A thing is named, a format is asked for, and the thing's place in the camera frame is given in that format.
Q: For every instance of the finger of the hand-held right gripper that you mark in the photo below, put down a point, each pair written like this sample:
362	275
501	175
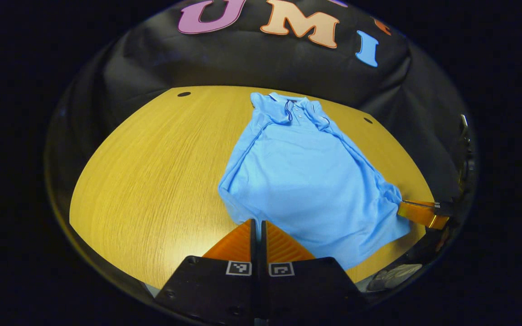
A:
419	213

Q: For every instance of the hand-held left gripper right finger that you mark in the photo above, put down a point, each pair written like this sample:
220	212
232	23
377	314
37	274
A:
306	290

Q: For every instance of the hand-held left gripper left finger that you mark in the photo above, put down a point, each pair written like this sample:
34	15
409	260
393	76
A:
215	290

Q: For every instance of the light blue T-shirt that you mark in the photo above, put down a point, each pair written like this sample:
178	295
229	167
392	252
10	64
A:
306	181

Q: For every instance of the person's grey shoe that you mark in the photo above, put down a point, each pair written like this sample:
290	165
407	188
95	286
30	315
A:
392	277

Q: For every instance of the black backdrop cloth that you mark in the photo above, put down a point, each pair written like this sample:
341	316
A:
243	63

